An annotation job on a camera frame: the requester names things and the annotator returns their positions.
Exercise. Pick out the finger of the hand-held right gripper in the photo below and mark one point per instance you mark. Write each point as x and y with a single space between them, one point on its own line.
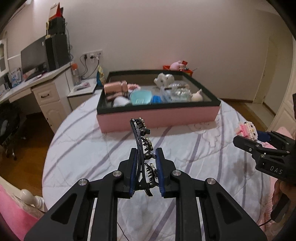
264 136
245 142

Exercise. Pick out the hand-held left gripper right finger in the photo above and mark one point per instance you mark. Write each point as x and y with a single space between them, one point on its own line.
160 176

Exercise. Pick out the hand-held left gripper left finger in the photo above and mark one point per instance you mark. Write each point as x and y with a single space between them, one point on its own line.
133 176

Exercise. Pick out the pink block toy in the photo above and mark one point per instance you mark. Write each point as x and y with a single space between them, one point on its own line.
246 131

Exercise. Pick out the black hair clip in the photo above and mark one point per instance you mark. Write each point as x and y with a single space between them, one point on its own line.
138 132

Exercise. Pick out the pink storage box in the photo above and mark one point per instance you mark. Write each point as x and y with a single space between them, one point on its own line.
161 115

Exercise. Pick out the white round plug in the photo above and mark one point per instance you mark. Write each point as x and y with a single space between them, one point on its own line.
121 102

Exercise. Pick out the blue tube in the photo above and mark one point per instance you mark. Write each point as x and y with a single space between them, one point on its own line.
156 99

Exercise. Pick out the teal plastic case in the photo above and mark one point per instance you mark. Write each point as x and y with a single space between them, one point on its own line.
141 97

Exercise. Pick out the clear plastic box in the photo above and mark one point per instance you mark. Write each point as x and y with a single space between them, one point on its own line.
178 92

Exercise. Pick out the rose gold metal jar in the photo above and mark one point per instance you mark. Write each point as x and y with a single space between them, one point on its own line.
114 91

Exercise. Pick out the white figurine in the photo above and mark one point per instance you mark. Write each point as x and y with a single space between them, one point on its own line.
164 80

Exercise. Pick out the person's right hand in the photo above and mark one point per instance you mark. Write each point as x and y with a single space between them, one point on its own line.
276 192

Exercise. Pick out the pink blanket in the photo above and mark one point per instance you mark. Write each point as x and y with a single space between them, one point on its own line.
266 208

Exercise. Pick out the red toy crate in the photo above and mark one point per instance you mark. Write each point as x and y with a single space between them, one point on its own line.
188 71

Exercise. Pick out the white nightstand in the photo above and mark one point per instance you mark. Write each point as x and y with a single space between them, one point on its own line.
81 92

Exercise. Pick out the pink plush toy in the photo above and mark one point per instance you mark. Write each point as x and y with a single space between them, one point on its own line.
175 65

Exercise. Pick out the snack bag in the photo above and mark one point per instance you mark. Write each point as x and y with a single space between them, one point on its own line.
100 77

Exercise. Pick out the white desk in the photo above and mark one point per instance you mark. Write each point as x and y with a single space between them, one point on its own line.
50 99

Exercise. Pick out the red cap bottle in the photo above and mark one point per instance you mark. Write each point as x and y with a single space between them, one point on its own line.
76 75

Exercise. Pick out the black office chair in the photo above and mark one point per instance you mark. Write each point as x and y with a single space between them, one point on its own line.
10 125

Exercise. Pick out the black computer tower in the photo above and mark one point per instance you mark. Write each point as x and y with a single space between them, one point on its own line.
57 53

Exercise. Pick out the blue desk box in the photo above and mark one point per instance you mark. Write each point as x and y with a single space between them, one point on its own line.
16 77

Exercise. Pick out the black computer monitor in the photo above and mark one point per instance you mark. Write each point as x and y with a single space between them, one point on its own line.
34 56

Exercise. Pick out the black speaker box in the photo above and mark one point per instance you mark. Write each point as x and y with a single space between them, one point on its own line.
57 26

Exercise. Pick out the white hutch cabinet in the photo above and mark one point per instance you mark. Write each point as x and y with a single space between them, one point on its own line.
2 58

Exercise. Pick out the red cardboard box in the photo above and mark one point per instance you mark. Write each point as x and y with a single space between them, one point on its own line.
55 11

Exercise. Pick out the white pink bed frame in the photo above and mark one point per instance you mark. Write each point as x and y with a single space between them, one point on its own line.
23 197

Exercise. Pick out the white wall socket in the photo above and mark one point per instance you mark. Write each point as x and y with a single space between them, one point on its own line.
92 53

